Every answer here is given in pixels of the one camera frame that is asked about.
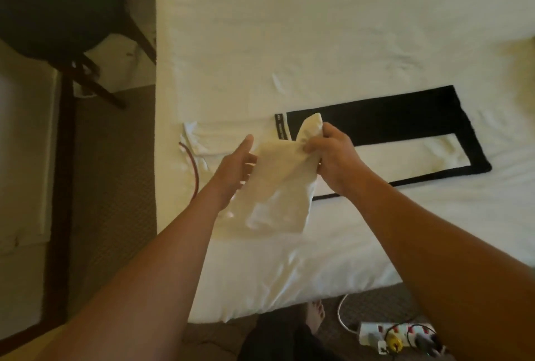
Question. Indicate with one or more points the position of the person's left hand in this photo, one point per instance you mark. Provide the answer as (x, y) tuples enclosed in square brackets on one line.
[(227, 173)]

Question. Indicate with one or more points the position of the person's right hand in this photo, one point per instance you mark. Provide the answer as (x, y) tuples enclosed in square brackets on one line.
[(339, 160)]

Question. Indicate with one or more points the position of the white and black t-shirt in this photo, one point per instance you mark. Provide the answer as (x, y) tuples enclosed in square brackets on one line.
[(384, 118)]

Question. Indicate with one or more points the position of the person's left forearm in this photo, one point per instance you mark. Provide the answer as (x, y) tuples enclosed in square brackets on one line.
[(134, 290)]

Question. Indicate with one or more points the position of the person's right forearm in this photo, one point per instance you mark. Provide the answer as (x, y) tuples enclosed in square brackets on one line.
[(451, 265)]

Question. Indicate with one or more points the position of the person's right leg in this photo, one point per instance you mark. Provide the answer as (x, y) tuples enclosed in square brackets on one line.
[(314, 316)]

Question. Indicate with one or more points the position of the person's leg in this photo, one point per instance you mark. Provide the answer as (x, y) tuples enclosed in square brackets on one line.
[(314, 316), (272, 340)]

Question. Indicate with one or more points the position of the person's left leg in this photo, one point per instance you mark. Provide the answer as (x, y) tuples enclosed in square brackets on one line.
[(272, 340)]

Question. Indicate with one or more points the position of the white bed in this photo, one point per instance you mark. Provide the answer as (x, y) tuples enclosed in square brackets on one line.
[(334, 22)]

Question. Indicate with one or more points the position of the white power strip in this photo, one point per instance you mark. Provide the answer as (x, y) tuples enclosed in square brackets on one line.
[(401, 336)]

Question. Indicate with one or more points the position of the black round stool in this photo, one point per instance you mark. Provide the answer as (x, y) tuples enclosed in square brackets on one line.
[(58, 1)]

